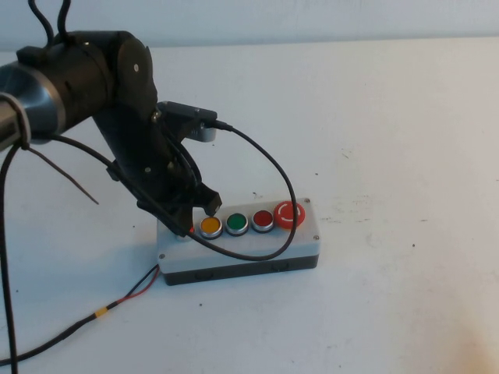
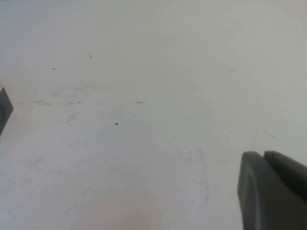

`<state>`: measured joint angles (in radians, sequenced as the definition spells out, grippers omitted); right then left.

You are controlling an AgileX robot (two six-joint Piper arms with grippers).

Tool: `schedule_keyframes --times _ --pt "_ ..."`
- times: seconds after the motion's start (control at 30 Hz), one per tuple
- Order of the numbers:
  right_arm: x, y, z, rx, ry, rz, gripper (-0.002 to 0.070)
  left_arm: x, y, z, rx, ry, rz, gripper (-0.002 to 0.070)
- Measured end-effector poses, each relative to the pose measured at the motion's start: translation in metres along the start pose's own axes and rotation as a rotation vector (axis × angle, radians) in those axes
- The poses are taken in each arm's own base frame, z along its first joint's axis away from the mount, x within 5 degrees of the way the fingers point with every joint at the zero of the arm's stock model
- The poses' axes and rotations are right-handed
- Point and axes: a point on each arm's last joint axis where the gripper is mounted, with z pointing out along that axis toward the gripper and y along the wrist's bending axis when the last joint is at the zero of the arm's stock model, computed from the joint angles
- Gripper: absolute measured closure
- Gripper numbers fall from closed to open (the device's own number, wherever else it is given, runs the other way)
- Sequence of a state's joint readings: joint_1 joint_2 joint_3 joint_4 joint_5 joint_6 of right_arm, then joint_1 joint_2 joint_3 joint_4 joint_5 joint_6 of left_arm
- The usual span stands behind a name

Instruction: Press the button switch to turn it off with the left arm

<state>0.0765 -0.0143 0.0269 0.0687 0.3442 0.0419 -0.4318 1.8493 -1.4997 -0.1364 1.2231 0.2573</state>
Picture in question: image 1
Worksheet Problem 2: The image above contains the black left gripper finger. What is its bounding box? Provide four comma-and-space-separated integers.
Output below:
176, 207, 196, 236
200, 189, 224, 216

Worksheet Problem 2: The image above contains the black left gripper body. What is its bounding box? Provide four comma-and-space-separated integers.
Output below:
95, 111, 218, 231

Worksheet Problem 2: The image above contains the yellow push button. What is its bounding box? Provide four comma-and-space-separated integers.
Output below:
199, 216, 224, 239

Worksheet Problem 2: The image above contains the green push button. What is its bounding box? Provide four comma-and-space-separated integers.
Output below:
225, 212, 250, 237

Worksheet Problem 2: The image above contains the dark red push button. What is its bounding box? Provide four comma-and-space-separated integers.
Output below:
251, 209, 276, 234

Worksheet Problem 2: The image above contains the red emergency stop mushroom button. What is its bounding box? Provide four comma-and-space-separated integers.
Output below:
274, 200, 306, 231

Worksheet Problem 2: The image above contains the grey button control box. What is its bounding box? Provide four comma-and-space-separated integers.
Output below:
155, 197, 321, 286

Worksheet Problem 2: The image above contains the grey zip tie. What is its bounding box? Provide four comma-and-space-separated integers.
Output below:
0, 92, 100, 205

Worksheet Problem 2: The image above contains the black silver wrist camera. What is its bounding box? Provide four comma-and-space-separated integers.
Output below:
155, 100, 218, 143

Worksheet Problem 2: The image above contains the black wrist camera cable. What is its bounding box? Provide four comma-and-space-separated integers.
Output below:
29, 119, 297, 261

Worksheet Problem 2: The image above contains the black red power cable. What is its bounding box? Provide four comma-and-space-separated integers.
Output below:
11, 263, 161, 362

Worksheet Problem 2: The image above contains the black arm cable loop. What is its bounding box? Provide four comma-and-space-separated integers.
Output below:
28, 0, 56, 44
56, 0, 73, 37

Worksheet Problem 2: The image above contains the black hanging cable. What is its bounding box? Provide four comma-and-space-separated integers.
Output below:
0, 144, 23, 374

